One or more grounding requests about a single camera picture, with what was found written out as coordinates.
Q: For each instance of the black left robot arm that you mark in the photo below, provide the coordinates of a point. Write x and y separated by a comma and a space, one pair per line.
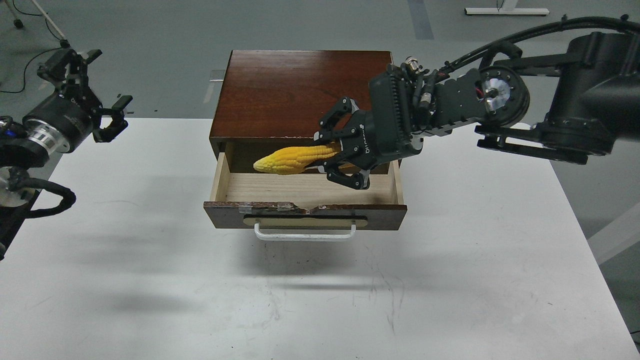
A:
24, 196

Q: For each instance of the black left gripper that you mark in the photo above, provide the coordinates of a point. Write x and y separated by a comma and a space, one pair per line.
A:
61, 122

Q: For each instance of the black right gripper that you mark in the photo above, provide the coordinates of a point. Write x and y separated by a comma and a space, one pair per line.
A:
392, 129

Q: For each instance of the dark wooden drawer cabinet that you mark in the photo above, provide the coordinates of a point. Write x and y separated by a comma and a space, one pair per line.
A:
281, 95

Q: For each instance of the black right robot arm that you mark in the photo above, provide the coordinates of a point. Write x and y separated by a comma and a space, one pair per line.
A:
562, 91

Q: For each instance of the yellow toy corn cob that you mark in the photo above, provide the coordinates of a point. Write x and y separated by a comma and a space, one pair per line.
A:
295, 159

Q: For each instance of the wooden drawer with white handle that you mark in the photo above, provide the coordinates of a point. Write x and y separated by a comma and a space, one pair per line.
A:
303, 207

